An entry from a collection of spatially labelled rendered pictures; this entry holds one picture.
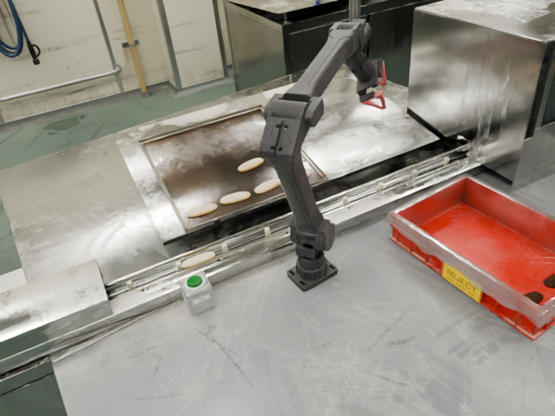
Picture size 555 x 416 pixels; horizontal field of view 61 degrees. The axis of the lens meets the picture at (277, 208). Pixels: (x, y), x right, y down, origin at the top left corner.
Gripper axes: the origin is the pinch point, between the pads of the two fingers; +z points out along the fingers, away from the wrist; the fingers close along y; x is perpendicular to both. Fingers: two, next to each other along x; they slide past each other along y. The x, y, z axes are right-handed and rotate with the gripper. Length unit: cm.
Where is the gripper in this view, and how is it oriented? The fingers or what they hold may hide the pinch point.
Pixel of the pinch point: (382, 95)
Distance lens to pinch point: 146.0
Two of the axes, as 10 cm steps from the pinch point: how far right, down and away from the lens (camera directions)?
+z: 6.3, 4.9, 6.0
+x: 7.6, -2.5, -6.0
